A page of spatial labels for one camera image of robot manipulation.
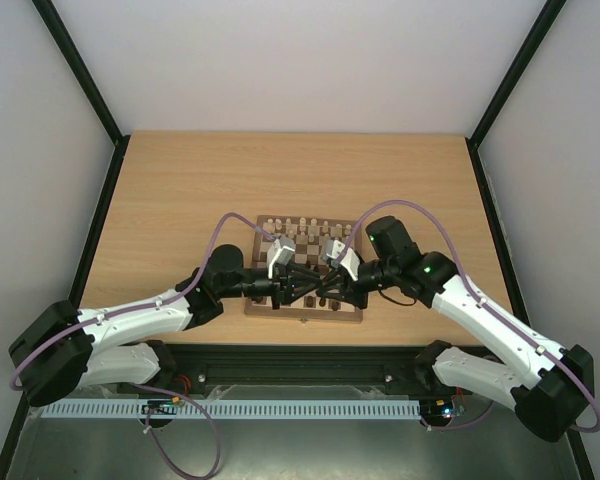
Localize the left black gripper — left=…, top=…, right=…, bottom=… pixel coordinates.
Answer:
left=220, top=262, right=323, bottom=311

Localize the wooden chess board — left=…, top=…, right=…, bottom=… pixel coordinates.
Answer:
left=244, top=215, right=363, bottom=324

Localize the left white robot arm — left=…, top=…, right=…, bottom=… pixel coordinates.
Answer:
left=8, top=244, right=321, bottom=407

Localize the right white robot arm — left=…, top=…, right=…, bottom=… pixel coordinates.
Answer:
left=321, top=216, right=595, bottom=442

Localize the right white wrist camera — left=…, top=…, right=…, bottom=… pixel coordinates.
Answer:
left=321, top=240, right=361, bottom=281

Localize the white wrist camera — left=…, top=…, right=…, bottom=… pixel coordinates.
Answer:
left=266, top=236, right=296, bottom=279
left=321, top=240, right=361, bottom=281

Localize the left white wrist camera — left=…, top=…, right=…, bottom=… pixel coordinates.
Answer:
left=266, top=236, right=296, bottom=279

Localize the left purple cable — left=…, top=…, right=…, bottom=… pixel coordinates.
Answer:
left=10, top=212, right=224, bottom=477

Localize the purple cable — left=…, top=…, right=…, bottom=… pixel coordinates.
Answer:
left=342, top=199, right=600, bottom=434
left=10, top=212, right=224, bottom=477

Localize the white slotted cable duct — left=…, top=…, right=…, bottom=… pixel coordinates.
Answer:
left=41, top=399, right=420, bottom=421

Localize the black aluminium frame rail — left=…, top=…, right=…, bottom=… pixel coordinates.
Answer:
left=78, top=340, right=450, bottom=394

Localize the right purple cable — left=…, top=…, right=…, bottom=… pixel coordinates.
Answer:
left=342, top=199, right=600, bottom=434

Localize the right black frame post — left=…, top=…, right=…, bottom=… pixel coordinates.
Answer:
left=468, top=0, right=567, bottom=146

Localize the black frame post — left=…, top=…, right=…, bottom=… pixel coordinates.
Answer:
left=31, top=0, right=130, bottom=146
left=468, top=0, right=567, bottom=146

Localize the left black frame post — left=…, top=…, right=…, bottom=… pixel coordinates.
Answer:
left=31, top=0, right=130, bottom=146

